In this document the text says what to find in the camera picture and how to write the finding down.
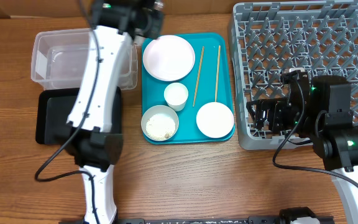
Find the small white plate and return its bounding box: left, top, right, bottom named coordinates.
left=196, top=102, right=234, bottom=139

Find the white cup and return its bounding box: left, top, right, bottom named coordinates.
left=163, top=83, right=188, bottom=111

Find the grey bowl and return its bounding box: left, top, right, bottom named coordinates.
left=141, top=105, right=179, bottom=142

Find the pile of rice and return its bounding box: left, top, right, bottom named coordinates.
left=145, top=114, right=176, bottom=141

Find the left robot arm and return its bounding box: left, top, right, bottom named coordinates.
left=62, top=0, right=164, bottom=223

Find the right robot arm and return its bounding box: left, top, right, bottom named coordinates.
left=246, top=68, right=358, bottom=223

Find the grey dishwasher rack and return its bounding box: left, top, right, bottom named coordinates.
left=228, top=1, right=358, bottom=150

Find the teal plastic tray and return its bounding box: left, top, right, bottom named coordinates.
left=146, top=32, right=235, bottom=145

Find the right wooden chopstick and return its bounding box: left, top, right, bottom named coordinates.
left=214, top=45, right=221, bottom=102

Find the wooden chopstick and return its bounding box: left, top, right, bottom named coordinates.
left=214, top=45, right=221, bottom=102
left=192, top=46, right=204, bottom=107

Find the left wooden chopstick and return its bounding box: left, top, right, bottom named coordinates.
left=192, top=46, right=204, bottom=107

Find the large white plate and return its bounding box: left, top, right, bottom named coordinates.
left=142, top=35, right=195, bottom=82

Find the black tray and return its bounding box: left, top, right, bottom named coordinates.
left=35, top=87, right=122, bottom=146

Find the clear plastic bin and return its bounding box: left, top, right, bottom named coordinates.
left=31, top=26, right=138, bottom=90

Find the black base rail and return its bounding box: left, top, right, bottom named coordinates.
left=57, top=206, right=335, bottom=224

